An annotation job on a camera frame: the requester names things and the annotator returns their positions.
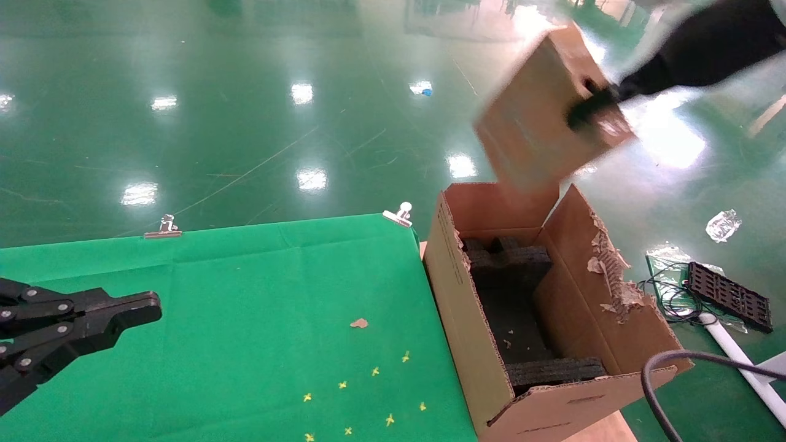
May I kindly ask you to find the black grid tray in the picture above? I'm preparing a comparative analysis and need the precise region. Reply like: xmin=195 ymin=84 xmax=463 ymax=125
xmin=687 ymin=262 xmax=773 ymax=334

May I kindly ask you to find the black smooth arm cable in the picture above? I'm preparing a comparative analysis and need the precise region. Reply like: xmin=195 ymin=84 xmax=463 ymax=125
xmin=642 ymin=350 xmax=786 ymax=442

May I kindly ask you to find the flat clear plastic bag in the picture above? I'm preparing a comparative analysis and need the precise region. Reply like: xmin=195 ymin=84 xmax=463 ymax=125
xmin=645 ymin=244 xmax=750 ymax=335

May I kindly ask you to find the white metal table leg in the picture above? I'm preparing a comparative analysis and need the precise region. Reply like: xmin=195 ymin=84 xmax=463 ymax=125
xmin=700 ymin=312 xmax=786 ymax=427

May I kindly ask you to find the thin black cable bundle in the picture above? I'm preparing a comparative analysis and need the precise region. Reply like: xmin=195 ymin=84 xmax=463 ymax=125
xmin=636 ymin=261 xmax=707 ymax=326

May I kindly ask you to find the green table cloth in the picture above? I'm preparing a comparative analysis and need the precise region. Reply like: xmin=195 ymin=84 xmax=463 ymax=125
xmin=0 ymin=213 xmax=480 ymax=442

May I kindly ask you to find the large open cardboard carton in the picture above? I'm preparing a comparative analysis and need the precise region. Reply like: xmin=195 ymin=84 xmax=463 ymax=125
xmin=424 ymin=182 xmax=695 ymax=442

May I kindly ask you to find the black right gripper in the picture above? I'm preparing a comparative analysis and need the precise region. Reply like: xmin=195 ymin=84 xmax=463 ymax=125
xmin=565 ymin=0 xmax=786 ymax=131

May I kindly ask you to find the silver binder clip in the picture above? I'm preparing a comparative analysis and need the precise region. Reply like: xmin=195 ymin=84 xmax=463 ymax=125
xmin=144 ymin=214 xmax=183 ymax=239
xmin=383 ymin=202 xmax=413 ymax=228

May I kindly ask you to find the crumpled clear plastic wrap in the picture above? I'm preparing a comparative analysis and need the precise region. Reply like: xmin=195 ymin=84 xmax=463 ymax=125
xmin=706 ymin=209 xmax=742 ymax=243

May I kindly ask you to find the small brown cardboard box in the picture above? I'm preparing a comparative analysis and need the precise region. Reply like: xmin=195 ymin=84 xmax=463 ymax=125
xmin=473 ymin=21 xmax=636 ymax=191

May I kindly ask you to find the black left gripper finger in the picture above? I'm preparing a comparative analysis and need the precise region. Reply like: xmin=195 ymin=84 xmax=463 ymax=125
xmin=0 ymin=310 xmax=161 ymax=418
xmin=0 ymin=277 xmax=162 ymax=339

